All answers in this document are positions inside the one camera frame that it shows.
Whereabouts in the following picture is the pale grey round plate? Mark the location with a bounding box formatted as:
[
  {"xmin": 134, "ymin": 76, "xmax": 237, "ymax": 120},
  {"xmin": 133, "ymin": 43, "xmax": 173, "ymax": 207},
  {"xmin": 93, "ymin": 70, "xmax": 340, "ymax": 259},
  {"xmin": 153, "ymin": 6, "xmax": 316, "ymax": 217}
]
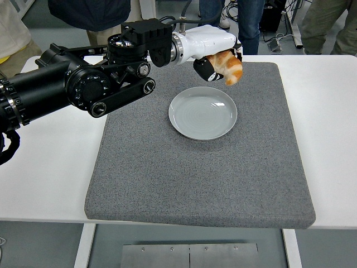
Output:
[{"xmin": 168, "ymin": 86, "xmax": 238, "ymax": 141}]

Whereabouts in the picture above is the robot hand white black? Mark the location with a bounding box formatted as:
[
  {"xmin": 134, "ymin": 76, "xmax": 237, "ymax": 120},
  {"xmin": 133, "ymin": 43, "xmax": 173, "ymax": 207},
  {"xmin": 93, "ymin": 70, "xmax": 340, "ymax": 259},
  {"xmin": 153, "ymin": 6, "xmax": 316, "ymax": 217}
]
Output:
[{"xmin": 178, "ymin": 24, "xmax": 243, "ymax": 83}]

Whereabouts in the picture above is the white floor cable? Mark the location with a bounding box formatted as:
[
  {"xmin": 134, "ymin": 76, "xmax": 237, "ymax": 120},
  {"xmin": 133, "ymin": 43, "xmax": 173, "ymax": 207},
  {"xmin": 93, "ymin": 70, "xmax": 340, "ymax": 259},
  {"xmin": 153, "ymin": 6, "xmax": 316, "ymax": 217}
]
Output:
[{"xmin": 262, "ymin": 32, "xmax": 296, "ymax": 45}]

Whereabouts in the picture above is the black equipment box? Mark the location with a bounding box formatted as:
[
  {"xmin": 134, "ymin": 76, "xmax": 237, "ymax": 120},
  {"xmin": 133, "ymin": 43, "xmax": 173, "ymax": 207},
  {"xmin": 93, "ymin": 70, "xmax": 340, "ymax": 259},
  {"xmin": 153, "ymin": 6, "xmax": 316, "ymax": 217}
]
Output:
[{"xmin": 259, "ymin": 0, "xmax": 287, "ymax": 32}]

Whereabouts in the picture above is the grey floor pedal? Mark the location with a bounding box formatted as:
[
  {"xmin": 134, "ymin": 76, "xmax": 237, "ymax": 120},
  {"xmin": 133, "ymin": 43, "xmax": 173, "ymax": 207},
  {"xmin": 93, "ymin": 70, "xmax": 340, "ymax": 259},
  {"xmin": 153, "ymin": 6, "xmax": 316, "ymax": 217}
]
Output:
[{"xmin": 267, "ymin": 39, "xmax": 284, "ymax": 52}]

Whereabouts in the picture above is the black cable bundle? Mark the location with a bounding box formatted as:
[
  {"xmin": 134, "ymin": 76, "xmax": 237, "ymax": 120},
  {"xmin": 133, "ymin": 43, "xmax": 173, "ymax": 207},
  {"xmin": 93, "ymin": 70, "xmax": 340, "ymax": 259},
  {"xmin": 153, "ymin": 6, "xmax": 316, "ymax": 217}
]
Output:
[{"xmin": 223, "ymin": 0, "xmax": 240, "ymax": 22}]

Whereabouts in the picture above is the white desk leg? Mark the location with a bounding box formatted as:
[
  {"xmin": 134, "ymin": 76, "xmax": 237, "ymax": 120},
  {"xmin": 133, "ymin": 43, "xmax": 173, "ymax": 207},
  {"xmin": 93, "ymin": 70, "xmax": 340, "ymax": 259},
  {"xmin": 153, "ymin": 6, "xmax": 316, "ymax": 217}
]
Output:
[{"xmin": 283, "ymin": 0, "xmax": 305, "ymax": 49}]

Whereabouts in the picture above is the golden croissant bread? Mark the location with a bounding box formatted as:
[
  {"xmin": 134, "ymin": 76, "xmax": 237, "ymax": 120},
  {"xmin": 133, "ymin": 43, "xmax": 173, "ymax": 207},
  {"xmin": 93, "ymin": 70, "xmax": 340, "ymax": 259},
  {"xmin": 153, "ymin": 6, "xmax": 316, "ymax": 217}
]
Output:
[{"xmin": 208, "ymin": 50, "xmax": 244, "ymax": 87}]

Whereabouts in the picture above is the grey speckled mat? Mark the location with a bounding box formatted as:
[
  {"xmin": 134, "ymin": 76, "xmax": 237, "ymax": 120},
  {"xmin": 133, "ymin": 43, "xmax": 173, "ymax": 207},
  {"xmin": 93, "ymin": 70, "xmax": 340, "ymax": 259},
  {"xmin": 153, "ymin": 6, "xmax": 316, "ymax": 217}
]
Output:
[{"xmin": 84, "ymin": 61, "xmax": 317, "ymax": 230}]

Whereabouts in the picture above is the white table leg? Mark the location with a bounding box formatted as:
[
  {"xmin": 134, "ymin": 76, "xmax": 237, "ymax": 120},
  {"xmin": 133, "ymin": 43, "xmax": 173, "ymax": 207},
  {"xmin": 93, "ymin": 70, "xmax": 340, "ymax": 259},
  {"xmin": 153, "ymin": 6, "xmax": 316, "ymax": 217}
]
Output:
[
  {"xmin": 281, "ymin": 228, "xmax": 303, "ymax": 268},
  {"xmin": 73, "ymin": 223, "xmax": 97, "ymax": 268}
]

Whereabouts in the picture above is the grey metal plate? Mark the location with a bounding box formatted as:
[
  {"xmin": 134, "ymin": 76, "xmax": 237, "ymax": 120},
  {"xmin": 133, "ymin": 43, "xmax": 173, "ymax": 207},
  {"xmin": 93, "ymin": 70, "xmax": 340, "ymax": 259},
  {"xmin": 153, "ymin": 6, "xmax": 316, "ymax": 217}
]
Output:
[{"xmin": 121, "ymin": 243, "xmax": 259, "ymax": 268}]

